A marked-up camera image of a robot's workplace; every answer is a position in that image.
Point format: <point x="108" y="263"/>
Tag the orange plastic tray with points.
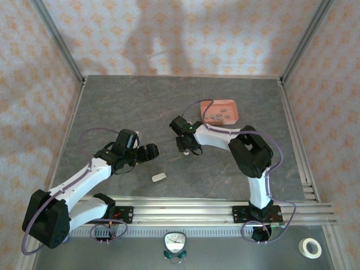
<point x="225" y="104"/>

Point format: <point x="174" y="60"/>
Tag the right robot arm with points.
<point x="253" y="152"/>

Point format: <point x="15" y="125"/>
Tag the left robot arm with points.
<point x="81" y="180"/>

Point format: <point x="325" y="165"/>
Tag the white alarm clock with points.
<point x="175" y="242"/>

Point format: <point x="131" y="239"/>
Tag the green circuit board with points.
<point x="278" y="225"/>

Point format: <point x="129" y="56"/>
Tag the white tape roll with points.
<point x="301" y="244"/>

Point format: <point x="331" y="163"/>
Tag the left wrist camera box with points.
<point x="137" y="139"/>

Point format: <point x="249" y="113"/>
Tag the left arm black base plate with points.
<point x="126" y="213"/>

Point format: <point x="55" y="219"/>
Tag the white window frame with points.
<point x="182" y="213"/>

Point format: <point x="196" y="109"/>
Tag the aluminium table side rail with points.
<point x="287" y="98"/>
<point x="72" y="112"/>

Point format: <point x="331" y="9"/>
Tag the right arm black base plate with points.
<point x="239" y="213"/>

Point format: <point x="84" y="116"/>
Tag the aluminium frame post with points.
<point x="59" y="42"/>
<point x="305" y="42"/>

